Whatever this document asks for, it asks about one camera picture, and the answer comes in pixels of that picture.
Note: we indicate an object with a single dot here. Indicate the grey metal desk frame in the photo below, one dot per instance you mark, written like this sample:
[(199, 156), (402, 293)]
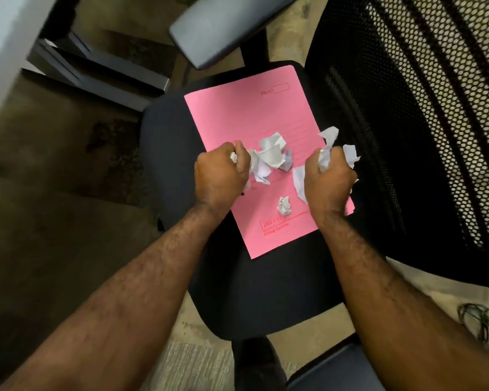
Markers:
[(106, 73)]

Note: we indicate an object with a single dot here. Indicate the large crumpled white paper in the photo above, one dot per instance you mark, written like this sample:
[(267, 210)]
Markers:
[(271, 152)]

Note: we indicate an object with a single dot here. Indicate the person's left hand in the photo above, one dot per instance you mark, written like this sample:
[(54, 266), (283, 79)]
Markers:
[(218, 177)]

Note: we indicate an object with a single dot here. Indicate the person's right fingers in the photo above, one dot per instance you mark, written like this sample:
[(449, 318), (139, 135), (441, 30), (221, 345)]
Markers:
[(339, 159)]

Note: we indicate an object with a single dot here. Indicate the grey chair armrest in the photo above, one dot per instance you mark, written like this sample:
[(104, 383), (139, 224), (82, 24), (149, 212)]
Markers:
[(334, 372), (224, 26)]

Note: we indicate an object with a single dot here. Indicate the person's right hand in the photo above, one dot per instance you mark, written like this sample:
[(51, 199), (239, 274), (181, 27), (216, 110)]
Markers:
[(329, 187)]

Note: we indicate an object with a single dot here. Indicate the person's right forearm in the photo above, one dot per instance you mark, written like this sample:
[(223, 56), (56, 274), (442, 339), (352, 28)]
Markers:
[(391, 309)]

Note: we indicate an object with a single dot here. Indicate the white desk panel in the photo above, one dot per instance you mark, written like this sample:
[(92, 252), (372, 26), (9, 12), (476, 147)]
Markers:
[(8, 48)]

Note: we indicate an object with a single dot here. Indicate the black mesh chair backrest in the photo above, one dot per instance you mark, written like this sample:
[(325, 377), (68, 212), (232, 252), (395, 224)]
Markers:
[(423, 130)]

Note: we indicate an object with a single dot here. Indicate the small white paper scrap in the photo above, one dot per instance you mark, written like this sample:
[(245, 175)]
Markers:
[(233, 157)]

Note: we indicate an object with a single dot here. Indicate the small crumpled paper ball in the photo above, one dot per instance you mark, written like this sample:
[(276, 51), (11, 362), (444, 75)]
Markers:
[(284, 206)]

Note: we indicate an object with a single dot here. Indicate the pink paper file folder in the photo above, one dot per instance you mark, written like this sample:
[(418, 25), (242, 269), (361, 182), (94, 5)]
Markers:
[(244, 113)]

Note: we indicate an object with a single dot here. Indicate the black office chair seat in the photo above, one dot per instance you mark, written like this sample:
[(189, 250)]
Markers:
[(260, 297)]

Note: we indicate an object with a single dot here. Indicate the black chair base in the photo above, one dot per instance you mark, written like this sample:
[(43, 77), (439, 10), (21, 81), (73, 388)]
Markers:
[(256, 364)]

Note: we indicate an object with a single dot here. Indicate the white torn paper sheet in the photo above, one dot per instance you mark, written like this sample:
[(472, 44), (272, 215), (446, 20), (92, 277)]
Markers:
[(329, 137)]

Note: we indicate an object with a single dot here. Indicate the person's left fingers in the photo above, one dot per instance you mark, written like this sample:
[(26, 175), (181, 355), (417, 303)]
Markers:
[(241, 157)]

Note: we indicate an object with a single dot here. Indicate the person's left forearm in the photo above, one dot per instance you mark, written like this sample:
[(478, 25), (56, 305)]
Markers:
[(118, 305)]

